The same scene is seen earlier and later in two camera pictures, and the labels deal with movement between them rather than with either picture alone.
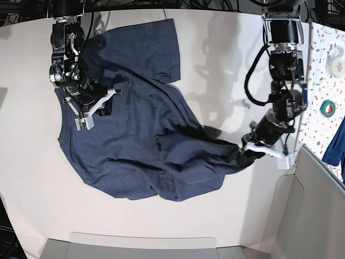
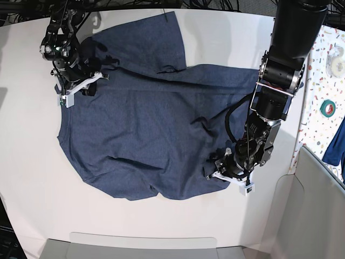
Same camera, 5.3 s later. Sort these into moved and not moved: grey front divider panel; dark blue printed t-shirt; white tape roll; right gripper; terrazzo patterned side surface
Moved: right gripper; dark blue printed t-shirt
Not moved: grey front divider panel; terrazzo patterned side surface; white tape roll
